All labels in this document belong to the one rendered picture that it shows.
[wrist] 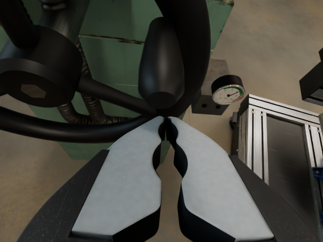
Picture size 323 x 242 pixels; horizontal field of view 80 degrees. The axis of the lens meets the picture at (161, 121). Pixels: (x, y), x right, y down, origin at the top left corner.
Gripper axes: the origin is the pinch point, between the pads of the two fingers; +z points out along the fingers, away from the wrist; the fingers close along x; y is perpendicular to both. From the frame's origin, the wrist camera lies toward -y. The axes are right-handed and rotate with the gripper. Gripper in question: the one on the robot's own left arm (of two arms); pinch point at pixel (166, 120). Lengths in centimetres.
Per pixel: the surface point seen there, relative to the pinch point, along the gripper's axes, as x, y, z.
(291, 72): 101, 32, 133
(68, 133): -12.6, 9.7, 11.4
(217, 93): 11.3, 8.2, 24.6
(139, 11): -3.9, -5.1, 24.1
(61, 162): -44, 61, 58
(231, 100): 14.9, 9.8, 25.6
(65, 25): -9.6, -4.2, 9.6
